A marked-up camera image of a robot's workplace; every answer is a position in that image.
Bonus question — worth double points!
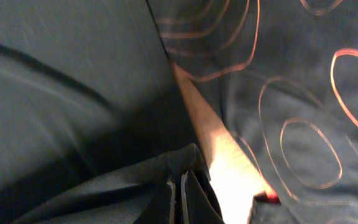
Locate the black patterned shirt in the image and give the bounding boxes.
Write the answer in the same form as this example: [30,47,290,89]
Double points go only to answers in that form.
[149,0,358,223]

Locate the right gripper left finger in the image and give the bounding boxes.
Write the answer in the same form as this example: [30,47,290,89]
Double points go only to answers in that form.
[134,179,176,224]

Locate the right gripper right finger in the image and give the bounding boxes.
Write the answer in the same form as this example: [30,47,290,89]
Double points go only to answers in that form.
[181,170,224,224]

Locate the plain black t-shirt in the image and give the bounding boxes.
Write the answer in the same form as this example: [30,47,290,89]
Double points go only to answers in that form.
[0,1,222,223]

